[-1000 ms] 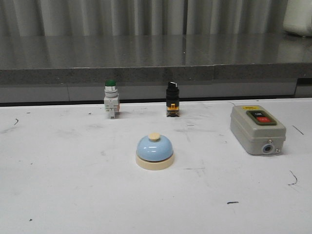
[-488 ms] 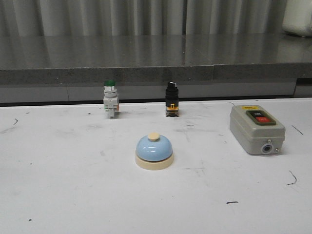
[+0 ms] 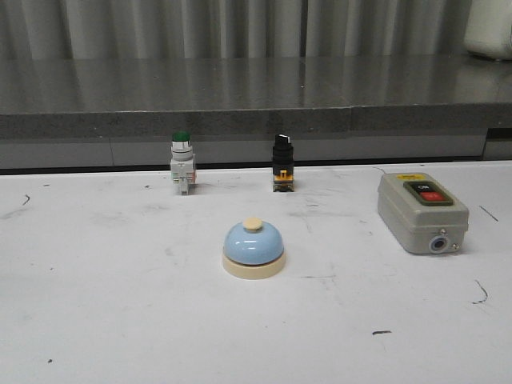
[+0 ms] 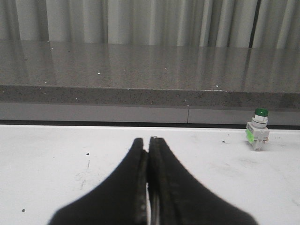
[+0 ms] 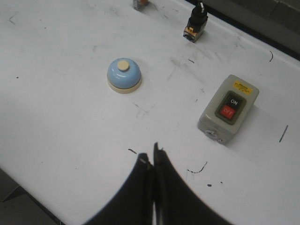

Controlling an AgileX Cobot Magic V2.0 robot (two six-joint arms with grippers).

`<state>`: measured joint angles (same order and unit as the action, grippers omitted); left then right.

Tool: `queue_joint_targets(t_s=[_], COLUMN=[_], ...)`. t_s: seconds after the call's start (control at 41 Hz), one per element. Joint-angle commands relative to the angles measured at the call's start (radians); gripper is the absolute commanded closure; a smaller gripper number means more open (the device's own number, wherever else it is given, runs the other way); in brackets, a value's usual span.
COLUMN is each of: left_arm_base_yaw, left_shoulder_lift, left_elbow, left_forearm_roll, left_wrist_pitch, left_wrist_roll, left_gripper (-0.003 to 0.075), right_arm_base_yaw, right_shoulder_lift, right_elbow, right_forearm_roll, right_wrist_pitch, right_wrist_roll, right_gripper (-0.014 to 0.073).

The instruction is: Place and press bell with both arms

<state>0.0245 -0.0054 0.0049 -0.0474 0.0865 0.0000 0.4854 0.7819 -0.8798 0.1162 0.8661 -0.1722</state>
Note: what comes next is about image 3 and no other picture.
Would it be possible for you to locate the blue and cream call bell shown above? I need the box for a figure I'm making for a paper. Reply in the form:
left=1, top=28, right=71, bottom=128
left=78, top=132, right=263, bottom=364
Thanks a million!
left=222, top=217, right=286, bottom=280

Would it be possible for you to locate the grey stone counter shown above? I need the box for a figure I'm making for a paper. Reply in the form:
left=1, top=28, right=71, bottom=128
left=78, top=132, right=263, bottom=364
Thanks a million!
left=1, top=55, right=511, bottom=171

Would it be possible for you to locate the white container on counter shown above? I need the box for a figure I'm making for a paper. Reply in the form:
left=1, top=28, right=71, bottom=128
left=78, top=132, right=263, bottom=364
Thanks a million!
left=463, top=0, right=511, bottom=60

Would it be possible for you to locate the black selector switch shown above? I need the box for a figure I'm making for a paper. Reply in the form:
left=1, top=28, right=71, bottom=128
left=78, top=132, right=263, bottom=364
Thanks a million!
left=272, top=134, right=294, bottom=192

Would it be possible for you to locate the green push button switch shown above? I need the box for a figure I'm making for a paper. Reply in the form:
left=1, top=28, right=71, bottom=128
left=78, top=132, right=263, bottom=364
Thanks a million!
left=170, top=131, right=196, bottom=195

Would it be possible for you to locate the grey on off switch box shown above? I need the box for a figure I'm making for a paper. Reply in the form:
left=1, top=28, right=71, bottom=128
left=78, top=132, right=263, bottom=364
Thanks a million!
left=378, top=173, right=469, bottom=254

